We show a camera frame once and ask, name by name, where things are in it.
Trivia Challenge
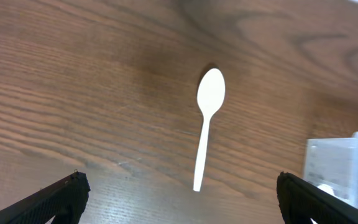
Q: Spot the white plastic spoon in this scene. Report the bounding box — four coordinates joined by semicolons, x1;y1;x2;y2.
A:
193;68;226;192

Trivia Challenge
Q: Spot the clear plastic basket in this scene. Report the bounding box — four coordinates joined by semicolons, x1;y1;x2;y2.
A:
303;132;358;209

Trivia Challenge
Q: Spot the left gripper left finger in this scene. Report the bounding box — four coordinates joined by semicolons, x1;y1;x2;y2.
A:
0;172;90;224

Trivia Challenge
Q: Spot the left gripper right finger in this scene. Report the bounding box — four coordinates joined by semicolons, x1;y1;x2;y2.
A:
277;172;358;224

